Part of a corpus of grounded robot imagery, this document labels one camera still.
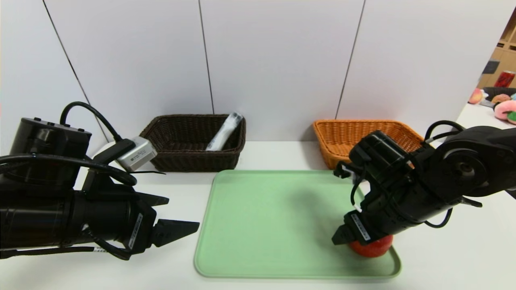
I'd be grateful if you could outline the white bottle with clear cap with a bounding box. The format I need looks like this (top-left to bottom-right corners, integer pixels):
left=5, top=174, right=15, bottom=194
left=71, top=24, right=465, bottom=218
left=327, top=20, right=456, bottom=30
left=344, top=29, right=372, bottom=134
left=206, top=112, right=244, bottom=152

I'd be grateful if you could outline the black bowl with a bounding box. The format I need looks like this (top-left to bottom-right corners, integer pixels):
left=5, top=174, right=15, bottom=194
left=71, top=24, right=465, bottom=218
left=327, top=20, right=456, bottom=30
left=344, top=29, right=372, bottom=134
left=483, top=86, right=516, bottom=101

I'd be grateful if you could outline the light green plastic tray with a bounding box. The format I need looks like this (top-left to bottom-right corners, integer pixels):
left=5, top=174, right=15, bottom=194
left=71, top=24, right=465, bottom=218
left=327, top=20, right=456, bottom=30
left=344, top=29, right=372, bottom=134
left=193, top=170, right=402, bottom=279

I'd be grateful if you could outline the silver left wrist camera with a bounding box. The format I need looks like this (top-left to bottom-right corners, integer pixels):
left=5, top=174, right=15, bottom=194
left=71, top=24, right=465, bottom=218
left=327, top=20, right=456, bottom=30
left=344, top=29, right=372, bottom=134
left=117, top=136, right=158, bottom=172

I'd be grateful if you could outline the dark brown wicker basket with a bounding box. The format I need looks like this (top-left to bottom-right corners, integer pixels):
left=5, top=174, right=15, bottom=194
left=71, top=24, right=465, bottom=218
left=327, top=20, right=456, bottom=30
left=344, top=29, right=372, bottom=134
left=139, top=114, right=247, bottom=173

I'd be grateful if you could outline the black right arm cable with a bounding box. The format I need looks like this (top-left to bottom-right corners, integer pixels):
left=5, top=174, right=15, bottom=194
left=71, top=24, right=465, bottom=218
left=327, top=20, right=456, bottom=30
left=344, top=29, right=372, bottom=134
left=424, top=120, right=466, bottom=144

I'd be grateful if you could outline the red apple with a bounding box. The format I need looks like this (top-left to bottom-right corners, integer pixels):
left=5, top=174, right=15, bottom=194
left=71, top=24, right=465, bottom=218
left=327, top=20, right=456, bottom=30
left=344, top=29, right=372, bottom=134
left=349, top=235, right=394, bottom=258

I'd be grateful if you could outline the wooden shelf unit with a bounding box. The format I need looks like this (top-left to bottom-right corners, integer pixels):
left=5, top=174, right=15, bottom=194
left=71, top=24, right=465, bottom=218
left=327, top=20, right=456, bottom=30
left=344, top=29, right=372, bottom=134
left=478, top=8, right=516, bottom=89

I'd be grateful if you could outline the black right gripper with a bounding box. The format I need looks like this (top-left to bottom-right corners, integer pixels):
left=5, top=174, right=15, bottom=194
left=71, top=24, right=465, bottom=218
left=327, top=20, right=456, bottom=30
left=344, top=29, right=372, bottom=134
left=331, top=187, right=421, bottom=246

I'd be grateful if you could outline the black camera cable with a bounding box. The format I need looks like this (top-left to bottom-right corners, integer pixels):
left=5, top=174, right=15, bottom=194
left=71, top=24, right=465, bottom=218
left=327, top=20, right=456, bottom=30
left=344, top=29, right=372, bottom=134
left=60, top=101, right=124, bottom=142

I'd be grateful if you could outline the orange wicker basket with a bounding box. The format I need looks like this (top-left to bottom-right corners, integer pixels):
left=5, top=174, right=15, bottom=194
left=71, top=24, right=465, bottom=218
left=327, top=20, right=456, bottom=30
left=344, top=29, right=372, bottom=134
left=312, top=120, right=424, bottom=170

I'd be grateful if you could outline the pink peach plush toy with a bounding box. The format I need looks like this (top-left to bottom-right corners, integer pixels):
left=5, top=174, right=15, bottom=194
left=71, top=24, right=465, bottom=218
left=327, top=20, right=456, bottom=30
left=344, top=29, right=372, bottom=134
left=494, top=100, right=516, bottom=124

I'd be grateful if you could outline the red soda can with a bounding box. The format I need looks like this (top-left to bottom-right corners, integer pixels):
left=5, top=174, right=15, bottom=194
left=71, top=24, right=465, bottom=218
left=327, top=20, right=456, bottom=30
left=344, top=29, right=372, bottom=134
left=494, top=70, right=516, bottom=88

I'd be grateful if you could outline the white side table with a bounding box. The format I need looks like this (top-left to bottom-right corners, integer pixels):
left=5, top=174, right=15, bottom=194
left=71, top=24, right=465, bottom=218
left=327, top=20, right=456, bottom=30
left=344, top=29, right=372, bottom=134
left=456, top=103, right=516, bottom=130

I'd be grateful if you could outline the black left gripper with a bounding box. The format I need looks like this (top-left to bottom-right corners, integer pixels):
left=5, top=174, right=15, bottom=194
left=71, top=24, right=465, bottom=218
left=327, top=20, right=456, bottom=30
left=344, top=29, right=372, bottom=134
left=73, top=189, right=200, bottom=255

